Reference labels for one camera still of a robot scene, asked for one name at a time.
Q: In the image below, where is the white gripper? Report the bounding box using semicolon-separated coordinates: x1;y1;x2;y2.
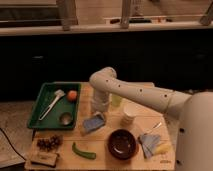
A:
91;90;109;120

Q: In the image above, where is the blue sponge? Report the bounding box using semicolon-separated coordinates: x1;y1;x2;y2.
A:
83;114;105;133

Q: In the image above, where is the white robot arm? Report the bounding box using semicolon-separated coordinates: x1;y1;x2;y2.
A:
89;67;213;171

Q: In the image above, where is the light green cup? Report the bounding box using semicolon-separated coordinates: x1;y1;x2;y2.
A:
111;94;122;107

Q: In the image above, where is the orange ball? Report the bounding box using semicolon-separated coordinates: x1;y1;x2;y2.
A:
67;90;77;102

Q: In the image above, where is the small metal bowl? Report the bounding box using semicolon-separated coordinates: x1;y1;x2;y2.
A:
59;112;73;126

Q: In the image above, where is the dark brown bowl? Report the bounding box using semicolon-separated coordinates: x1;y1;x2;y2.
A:
107;129;137;160

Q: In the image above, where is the green pepper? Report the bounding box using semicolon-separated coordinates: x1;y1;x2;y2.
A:
72;142;96;160

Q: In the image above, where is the white dish brush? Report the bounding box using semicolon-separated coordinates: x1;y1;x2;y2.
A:
39;89;65;120

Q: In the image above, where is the green plastic tray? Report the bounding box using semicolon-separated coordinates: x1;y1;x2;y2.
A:
27;82;81;130

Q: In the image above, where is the bunch of dark grapes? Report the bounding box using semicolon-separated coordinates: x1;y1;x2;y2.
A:
37;135;63;152

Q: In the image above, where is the metal spoon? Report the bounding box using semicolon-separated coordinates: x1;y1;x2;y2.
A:
146;122;162;134

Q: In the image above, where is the blue cloth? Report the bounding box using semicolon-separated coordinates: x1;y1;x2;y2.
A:
138;134;161;159

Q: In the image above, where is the yellow banana toy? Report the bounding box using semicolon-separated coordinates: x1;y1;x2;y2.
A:
154;143;171;155

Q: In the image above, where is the black cable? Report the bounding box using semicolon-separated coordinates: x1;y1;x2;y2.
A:
0;127;27;161

